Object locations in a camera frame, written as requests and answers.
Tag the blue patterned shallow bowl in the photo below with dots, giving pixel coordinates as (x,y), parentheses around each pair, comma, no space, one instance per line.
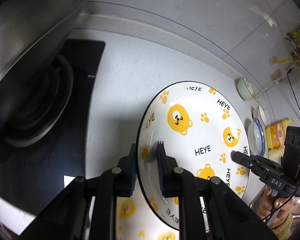
(258,138)

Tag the white bowl blue leaf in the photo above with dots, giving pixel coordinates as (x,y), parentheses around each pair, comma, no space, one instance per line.
(245,89)

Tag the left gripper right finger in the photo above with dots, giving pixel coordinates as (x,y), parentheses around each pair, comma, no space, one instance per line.
(168,179)

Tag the black glass gas stove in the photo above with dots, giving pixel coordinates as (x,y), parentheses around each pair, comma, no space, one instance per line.
(44,139)

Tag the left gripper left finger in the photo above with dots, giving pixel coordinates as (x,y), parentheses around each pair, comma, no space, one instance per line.
(127,176)

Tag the yellow detergent bottle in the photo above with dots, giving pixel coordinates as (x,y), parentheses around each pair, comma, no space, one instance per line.
(276,133)

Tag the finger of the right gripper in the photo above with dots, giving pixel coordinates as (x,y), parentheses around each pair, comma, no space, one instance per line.
(242,159)

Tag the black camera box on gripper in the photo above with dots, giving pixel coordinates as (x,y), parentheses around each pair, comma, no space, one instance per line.
(291,156)

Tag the beige wall socket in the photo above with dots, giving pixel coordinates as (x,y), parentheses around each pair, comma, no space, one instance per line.
(276,75)

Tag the yellow gas valve pipe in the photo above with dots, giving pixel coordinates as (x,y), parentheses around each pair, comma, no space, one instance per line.
(294,55)

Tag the black lidded wok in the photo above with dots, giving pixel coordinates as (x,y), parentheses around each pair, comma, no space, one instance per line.
(32,30)

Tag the yellow bear print plate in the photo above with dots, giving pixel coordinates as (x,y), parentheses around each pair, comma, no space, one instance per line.
(200,129)

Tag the pale cabbage piece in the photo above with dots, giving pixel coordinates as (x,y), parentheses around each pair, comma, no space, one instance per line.
(276,153)

